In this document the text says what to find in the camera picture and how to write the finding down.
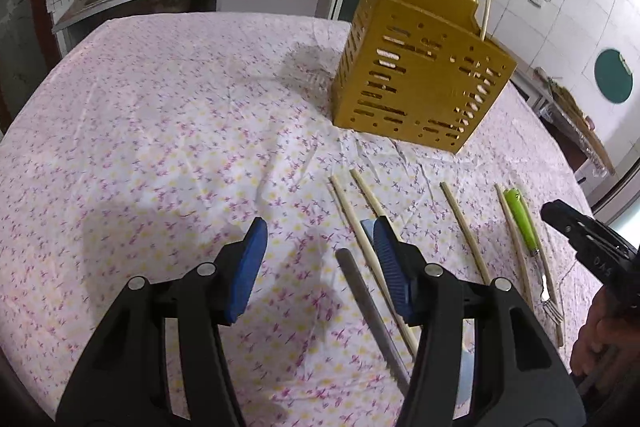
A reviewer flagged glass door cabinet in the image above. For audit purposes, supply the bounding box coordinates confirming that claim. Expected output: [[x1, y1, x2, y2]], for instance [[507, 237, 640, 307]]
[[329, 0, 370, 24]]

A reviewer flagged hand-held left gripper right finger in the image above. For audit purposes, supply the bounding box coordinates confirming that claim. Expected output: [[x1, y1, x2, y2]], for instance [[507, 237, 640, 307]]
[[372, 216, 586, 427]]

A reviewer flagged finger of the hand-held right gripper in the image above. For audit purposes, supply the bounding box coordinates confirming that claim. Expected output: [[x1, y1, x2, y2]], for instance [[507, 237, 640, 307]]
[[541, 200, 640, 288]]

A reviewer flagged grey metal spoon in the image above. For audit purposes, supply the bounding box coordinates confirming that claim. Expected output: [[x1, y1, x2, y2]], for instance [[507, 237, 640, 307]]
[[335, 249, 412, 399]]

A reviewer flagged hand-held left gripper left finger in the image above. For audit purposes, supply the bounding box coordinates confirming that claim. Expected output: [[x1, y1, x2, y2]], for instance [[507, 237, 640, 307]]
[[56, 217, 269, 427]]

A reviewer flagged curved pale chopstick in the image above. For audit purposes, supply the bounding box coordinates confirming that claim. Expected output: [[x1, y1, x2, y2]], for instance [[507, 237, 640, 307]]
[[495, 184, 533, 309]]

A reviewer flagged floral tablecloth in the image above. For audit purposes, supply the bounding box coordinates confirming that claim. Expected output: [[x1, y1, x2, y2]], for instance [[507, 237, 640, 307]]
[[0, 13, 597, 427]]

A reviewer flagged green round board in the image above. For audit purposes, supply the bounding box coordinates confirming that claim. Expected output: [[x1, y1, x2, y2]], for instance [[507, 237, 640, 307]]
[[593, 48, 634, 106]]

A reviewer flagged yellow slotted utensil holder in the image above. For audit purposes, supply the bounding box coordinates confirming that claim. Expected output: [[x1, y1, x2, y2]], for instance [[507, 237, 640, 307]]
[[332, 0, 518, 154]]

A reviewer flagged person's right hand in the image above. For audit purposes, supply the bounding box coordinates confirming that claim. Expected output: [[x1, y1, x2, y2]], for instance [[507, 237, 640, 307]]
[[570, 285, 640, 377]]

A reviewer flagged green handled fork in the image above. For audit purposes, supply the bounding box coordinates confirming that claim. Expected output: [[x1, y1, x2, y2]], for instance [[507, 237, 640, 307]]
[[504, 189, 564, 324]]

